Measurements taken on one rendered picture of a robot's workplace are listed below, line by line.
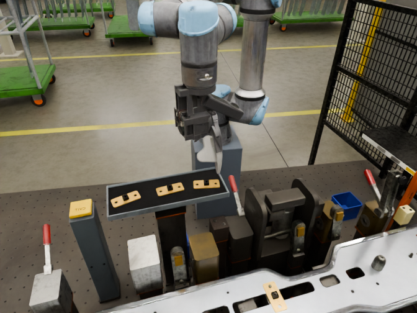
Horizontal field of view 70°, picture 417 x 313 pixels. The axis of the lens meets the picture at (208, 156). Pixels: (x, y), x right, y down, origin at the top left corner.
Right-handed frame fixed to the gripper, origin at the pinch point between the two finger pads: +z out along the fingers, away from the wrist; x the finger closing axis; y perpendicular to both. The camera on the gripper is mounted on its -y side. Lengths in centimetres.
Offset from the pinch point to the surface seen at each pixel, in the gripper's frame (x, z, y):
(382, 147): -16, 33, -95
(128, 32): -598, 107, -82
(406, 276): 34, 35, -49
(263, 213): 9.1, 17.6, -12.9
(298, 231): 12.5, 27.0, -24.3
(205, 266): 9.8, 30.9, 5.1
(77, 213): -13.6, 19.3, 35.3
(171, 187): -12.2, 18.1, 7.3
